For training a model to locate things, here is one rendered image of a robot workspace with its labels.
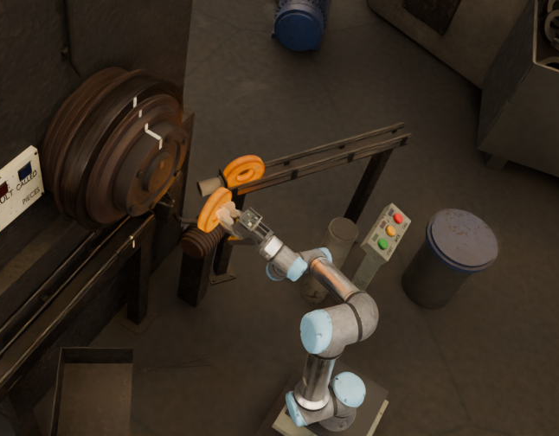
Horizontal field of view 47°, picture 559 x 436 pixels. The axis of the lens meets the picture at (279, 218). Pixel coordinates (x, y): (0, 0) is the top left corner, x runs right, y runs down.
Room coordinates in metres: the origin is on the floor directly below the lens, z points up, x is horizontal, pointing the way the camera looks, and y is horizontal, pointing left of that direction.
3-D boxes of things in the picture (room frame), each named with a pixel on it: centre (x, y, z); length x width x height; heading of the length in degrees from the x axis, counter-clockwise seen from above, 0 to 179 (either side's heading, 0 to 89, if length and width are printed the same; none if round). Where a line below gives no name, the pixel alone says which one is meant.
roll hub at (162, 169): (1.09, 0.37, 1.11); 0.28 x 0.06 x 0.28; 164
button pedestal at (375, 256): (1.57, -0.42, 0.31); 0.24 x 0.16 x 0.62; 164
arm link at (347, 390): (0.93, -0.40, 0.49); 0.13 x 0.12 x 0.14; 125
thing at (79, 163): (1.12, 0.47, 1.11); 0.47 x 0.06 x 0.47; 164
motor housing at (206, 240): (1.40, 0.25, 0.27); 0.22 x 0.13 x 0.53; 164
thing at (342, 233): (1.58, -0.26, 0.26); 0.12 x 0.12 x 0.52
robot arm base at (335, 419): (0.93, -0.41, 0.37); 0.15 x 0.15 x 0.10
